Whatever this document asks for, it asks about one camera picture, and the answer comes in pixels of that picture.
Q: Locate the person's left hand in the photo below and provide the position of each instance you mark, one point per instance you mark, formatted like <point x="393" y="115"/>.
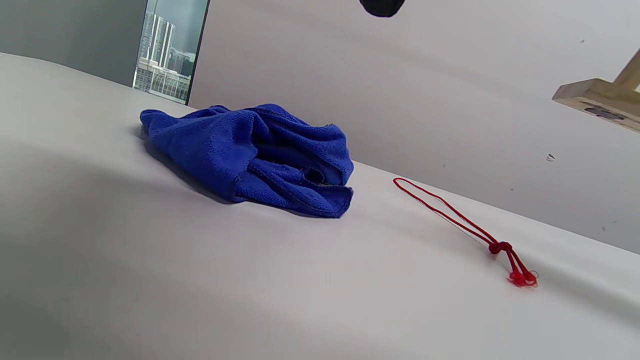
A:
<point x="382" y="7"/>

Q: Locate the blue towel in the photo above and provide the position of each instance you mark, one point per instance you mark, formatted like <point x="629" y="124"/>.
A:
<point x="225" y="150"/>

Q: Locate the wooden rack with posts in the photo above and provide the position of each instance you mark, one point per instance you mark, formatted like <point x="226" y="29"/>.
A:
<point x="595" y="97"/>

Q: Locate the glass window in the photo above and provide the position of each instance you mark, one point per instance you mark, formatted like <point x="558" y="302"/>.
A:
<point x="167" y="55"/>

